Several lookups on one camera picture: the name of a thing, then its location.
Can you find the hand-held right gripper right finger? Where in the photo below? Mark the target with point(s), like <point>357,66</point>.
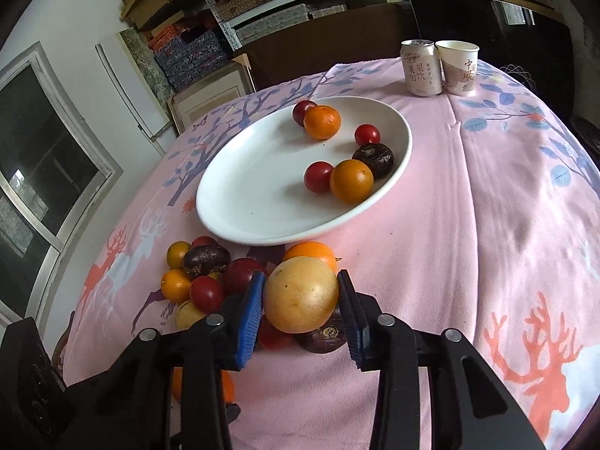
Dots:
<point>352,318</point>

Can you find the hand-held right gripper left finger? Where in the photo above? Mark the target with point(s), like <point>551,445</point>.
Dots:
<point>248,318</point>

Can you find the large yellow passion fruit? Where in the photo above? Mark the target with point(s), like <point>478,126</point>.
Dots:
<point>301,296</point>

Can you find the white oval plate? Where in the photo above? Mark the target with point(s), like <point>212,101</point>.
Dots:
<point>281,183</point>

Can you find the dark purple passion fruit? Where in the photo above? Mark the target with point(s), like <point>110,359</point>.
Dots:
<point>206,260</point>
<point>326,337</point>
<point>375,159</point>

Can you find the dark red plum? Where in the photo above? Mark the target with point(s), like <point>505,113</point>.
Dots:
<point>241,274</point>

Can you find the orange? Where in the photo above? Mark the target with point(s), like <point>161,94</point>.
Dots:
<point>322,122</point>
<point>310,251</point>
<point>176,286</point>
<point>227,386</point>
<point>351,181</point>

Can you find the small yellow plum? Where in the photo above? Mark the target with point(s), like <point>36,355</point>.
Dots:
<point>177,254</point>

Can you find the pink printed tablecloth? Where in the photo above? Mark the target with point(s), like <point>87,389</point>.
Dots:
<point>445,243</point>

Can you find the red tomato lower plate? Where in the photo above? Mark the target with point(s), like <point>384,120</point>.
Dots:
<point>317,177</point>

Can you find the red tomato plate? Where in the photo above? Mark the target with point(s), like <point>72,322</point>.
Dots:
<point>366,134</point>
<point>317,177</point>
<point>301,112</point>

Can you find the red tomato right plate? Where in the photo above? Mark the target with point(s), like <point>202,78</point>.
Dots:
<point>366,134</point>

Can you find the white framed window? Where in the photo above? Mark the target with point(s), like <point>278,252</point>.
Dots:
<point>42,173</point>

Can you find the red tomato top plate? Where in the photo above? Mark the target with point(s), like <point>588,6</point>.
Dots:
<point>301,112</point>

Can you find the framed picture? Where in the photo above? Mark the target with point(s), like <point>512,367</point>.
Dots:
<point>211,96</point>

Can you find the white board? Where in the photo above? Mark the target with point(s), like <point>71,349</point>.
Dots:
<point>131,89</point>

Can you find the white drink can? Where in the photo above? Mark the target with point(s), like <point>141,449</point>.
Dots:
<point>422,70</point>

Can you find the white paper cup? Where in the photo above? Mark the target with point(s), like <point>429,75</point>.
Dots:
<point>459,70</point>

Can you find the stack of blue patterned boxes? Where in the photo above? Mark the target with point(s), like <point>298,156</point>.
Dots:
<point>192,54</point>

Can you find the brown cabinet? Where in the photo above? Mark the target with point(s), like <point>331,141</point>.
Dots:
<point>323,47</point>

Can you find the metal storage shelf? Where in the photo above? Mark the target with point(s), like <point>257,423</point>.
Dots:
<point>262,14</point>

